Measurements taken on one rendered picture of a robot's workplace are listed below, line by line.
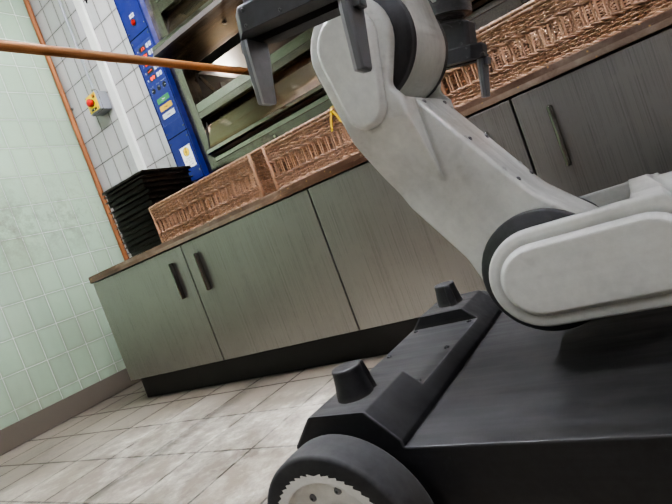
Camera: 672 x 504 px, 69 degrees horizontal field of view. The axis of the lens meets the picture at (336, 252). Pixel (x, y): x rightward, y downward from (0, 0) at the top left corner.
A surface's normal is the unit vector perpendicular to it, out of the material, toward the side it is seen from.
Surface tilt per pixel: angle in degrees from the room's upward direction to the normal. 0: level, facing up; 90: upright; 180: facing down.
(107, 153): 90
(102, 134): 90
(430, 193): 90
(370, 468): 37
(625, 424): 0
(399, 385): 45
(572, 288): 90
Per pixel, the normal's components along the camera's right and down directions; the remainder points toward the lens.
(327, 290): -0.50, 0.22
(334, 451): -0.19, -0.96
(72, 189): 0.79, -0.27
